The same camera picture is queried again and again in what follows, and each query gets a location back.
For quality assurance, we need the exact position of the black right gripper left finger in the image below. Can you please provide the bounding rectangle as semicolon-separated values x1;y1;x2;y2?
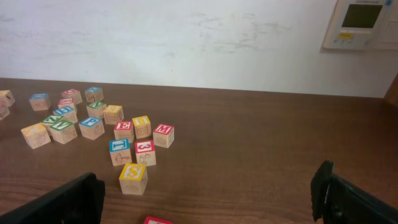
1;172;105;224

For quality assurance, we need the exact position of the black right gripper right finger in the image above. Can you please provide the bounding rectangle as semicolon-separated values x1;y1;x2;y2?
310;161;397;224

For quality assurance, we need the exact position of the yellow S block near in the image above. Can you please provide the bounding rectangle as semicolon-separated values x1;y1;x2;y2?
119;163;148;195

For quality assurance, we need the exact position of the yellow s block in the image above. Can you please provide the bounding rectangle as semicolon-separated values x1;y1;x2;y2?
103;105;124;124
119;163;148;195

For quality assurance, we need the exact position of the blue E block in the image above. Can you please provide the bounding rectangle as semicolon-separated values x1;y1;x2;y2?
109;138;132;166

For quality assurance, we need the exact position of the red A block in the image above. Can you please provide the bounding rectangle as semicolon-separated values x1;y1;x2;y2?
144;216;173;224

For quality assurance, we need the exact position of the green V block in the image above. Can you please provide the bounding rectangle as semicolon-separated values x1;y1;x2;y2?
49;119;78;144

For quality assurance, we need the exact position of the blue P block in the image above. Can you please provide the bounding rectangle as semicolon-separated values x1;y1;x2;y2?
79;117;105;140

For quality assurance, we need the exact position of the yellow block centre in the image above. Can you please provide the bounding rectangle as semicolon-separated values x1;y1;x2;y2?
21;123;51;149

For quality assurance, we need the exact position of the red 3 block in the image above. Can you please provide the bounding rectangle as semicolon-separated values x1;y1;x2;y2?
135;140;156;166

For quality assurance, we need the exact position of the red E block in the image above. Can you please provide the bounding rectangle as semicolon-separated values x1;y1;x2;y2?
114;121;134;143

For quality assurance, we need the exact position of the green Z block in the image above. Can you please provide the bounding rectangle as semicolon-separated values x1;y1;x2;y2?
40;115;63;136

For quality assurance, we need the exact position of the blue block centre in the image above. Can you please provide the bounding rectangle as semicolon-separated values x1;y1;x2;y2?
53;106;78;123

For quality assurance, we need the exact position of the yellow S block far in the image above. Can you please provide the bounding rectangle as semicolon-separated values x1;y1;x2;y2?
103;105;124;124

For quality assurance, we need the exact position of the green N block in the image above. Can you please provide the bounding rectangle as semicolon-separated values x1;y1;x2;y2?
86;101;107;119

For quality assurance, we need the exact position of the yellow block right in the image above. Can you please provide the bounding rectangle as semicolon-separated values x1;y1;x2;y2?
132;115;152;139

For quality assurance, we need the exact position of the red Y block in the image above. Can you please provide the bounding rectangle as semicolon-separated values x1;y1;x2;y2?
58;98;77;111

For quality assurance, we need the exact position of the red M block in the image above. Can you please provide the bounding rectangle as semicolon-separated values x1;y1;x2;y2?
153;124;175;148

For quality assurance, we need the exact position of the red C block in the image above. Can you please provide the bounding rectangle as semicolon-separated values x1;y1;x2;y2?
62;89;83;105

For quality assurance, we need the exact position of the blue X block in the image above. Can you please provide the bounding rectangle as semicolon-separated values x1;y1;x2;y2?
85;86;104;103

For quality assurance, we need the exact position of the blue D block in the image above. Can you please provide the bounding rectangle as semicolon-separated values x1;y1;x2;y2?
29;93;51;111

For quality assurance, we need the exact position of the red U block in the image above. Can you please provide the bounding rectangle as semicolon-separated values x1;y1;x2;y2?
0;100;10;120

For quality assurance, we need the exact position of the yellow block far left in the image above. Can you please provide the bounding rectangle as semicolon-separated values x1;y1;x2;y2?
0;90;15;107

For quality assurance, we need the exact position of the white wall control panel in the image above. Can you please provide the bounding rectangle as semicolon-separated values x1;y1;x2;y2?
323;0;397;50

